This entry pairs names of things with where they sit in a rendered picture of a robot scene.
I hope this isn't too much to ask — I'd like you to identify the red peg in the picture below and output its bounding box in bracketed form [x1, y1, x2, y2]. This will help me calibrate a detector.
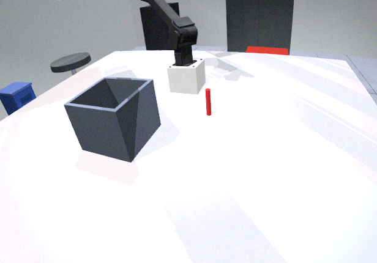
[205, 88, 212, 116]

